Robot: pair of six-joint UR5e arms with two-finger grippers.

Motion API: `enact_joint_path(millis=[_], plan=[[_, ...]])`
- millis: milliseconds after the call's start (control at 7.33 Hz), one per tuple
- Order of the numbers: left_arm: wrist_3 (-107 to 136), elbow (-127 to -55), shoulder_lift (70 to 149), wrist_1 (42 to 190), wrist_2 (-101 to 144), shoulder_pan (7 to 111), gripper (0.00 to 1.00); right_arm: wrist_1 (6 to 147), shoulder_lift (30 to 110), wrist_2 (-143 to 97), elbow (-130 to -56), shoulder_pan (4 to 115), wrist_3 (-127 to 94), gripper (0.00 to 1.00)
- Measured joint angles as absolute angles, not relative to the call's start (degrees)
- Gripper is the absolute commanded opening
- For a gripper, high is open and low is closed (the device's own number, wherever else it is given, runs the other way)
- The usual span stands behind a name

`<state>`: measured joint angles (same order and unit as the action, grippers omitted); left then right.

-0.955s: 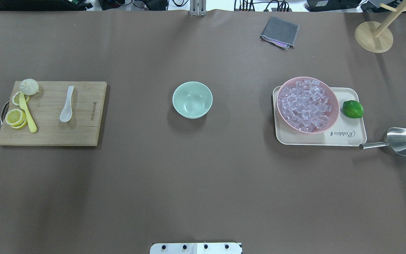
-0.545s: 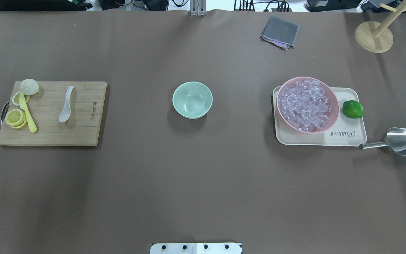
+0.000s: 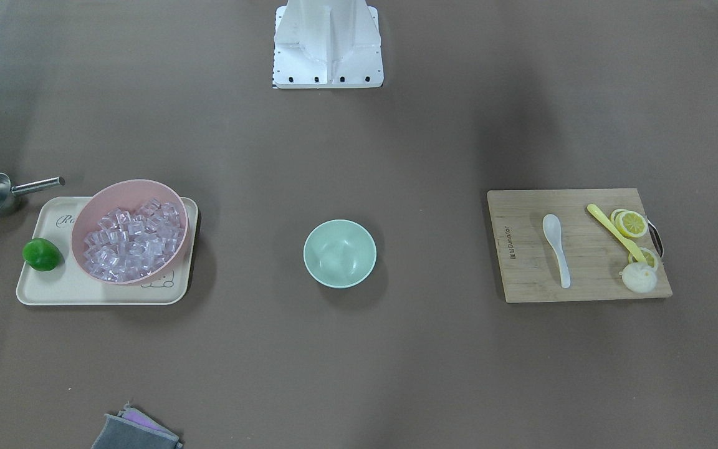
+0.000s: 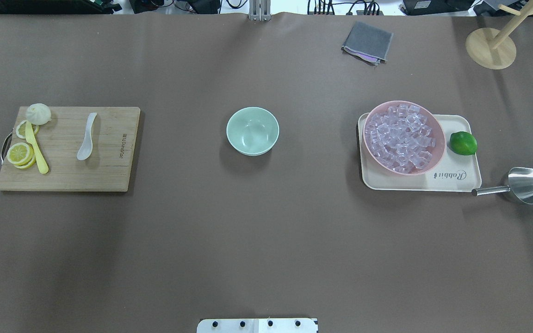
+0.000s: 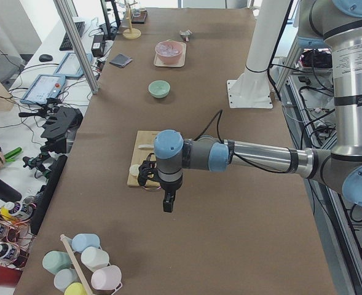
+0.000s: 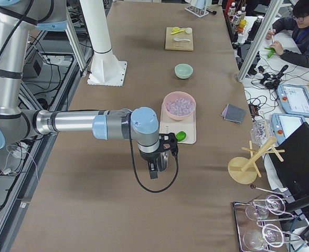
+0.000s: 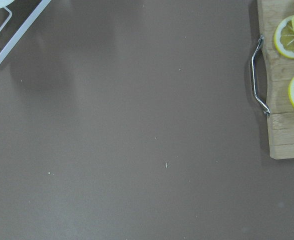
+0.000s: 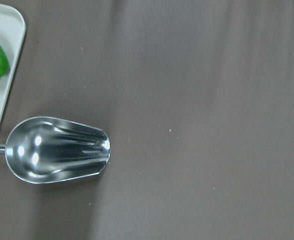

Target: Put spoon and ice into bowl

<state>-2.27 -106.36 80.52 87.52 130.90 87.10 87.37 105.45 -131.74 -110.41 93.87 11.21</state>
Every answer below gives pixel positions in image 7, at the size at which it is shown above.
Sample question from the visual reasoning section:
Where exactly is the wooden cutting board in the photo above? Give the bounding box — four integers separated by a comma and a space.
257, 0, 294, 160

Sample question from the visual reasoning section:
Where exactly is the upper lemon slice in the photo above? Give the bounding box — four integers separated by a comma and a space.
274, 15, 294, 59

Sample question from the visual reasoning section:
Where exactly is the white wire cup rack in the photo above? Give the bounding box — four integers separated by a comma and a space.
0, 0, 50, 64

